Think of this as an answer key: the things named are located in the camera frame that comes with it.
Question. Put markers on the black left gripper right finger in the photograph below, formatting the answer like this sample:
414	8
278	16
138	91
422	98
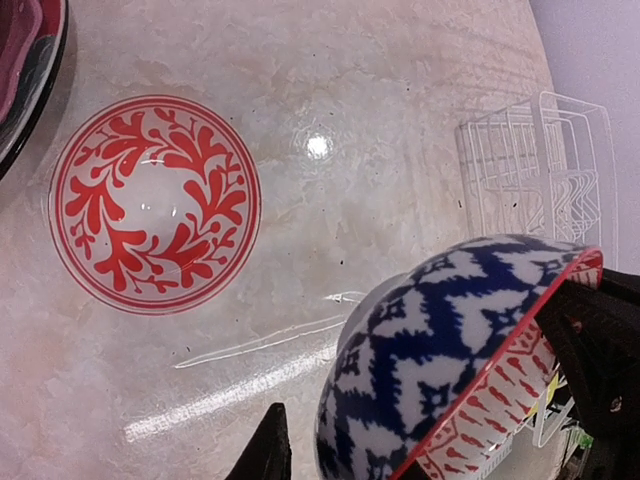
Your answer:
595	336

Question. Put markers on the white wire dish rack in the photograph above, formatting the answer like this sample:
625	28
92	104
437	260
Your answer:
544	166

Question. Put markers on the blue white zigzag bowl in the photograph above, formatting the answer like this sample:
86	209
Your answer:
447	364

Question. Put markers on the pink polka dot plate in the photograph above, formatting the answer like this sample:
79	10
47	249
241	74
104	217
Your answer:
20	22

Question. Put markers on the white red patterned bowl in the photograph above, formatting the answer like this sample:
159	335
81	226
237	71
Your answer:
154	205

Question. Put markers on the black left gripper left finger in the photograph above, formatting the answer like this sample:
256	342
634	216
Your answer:
268	454

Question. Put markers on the black rimmed striped plate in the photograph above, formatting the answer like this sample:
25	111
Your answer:
36	82

